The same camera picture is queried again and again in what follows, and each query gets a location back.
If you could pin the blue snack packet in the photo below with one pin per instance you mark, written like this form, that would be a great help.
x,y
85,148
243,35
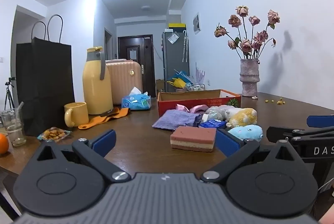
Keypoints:
x,y
212,124

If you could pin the yellow box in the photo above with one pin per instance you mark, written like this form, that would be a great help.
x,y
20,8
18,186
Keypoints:
x,y
177,25

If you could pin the brown cardboard box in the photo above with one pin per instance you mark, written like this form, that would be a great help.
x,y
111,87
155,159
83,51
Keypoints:
x,y
159,85

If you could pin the purple fluffy cloth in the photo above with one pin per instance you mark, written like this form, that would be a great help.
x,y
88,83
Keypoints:
x,y
219,110

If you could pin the dark brown entrance door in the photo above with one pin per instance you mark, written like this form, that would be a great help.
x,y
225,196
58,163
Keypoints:
x,y
146,62

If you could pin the small ceiling lamp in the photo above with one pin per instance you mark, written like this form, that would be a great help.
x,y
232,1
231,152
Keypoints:
x,y
145,7

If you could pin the pink suitcase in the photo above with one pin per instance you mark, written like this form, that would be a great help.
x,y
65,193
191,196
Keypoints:
x,y
125,75

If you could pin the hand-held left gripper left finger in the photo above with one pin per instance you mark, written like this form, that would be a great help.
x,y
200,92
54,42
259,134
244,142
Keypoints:
x,y
104,142

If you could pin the dark side door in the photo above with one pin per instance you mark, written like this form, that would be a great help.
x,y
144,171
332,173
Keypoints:
x,y
107,44

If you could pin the orange fruit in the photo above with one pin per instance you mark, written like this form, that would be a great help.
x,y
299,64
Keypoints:
x,y
3,144

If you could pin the dried pink roses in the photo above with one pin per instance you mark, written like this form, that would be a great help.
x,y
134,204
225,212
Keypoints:
x,y
246,44

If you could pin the purple cloth pouch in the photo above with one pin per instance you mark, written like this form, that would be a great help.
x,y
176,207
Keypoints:
x,y
176,119

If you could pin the yellow and white plush toy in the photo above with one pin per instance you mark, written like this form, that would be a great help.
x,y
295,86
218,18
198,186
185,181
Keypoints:
x,y
242,117

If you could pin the pile of blue yellow toys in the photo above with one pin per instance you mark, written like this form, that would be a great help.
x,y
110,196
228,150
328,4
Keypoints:
x,y
180,80

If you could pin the white hanging umbrella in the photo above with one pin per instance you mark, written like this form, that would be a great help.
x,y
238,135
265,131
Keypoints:
x,y
185,46

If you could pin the clear plastic bag on refrigerator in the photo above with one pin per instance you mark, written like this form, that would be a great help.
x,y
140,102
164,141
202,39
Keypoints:
x,y
173,38

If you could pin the black tripod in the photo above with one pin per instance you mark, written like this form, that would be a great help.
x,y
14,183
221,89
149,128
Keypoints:
x,y
9,93

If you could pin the yellow mug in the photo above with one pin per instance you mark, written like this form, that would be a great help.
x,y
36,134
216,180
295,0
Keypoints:
x,y
77,114

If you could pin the paper notice on door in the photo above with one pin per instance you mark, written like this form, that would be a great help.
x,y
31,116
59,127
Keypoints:
x,y
131,54

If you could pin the black paper bag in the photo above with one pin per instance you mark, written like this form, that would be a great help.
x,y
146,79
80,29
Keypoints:
x,y
44,83

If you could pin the small white piece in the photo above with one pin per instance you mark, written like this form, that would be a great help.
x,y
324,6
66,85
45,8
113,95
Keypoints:
x,y
204,117

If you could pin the pink satin bow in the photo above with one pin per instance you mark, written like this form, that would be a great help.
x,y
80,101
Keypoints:
x,y
197,109

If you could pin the pink layered sponge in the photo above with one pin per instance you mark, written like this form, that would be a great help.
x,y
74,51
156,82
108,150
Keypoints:
x,y
193,136

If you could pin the wall picture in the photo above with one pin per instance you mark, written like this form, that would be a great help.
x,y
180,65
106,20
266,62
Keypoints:
x,y
197,23

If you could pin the blue tissue pack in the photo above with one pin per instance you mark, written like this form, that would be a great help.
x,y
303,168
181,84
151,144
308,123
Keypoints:
x,y
137,102

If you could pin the purple feathery decoration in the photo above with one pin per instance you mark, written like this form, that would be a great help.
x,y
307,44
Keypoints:
x,y
200,74

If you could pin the orange cloth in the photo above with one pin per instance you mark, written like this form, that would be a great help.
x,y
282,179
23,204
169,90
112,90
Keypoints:
x,y
114,114

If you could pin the red cardboard box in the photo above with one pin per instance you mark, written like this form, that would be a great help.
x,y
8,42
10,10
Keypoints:
x,y
193,102

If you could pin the yellow thermos jug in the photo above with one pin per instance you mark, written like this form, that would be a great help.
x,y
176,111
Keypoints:
x,y
96,88

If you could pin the storage cart with jars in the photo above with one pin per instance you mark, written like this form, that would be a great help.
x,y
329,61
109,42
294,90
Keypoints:
x,y
194,87

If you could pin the blue plush toy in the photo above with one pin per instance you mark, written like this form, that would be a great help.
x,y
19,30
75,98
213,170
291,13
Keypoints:
x,y
248,132

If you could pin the glass cup with straw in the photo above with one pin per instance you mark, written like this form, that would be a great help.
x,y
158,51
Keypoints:
x,y
15,130

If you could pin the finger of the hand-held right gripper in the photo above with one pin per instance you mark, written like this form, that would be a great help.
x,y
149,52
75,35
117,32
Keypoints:
x,y
278,133
319,121

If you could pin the grey refrigerator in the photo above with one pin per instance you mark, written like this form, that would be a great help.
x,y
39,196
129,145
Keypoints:
x,y
174,62

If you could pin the pink ceramic vase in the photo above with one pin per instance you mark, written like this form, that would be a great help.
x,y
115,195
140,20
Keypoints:
x,y
249,78

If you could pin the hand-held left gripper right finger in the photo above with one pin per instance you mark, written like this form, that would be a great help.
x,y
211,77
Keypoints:
x,y
228,142

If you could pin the scattered yellow berries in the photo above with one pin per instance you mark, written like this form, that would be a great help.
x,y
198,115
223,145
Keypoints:
x,y
278,102

